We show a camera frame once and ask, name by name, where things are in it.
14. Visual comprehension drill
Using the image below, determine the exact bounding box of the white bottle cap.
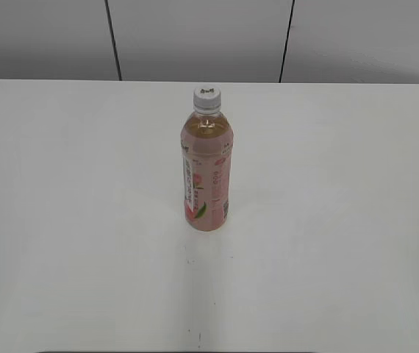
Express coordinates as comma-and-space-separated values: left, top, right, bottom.
193, 85, 221, 110

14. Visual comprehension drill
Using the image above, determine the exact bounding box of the pink oolong tea bottle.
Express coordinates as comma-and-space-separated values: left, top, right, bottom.
180, 109, 234, 232

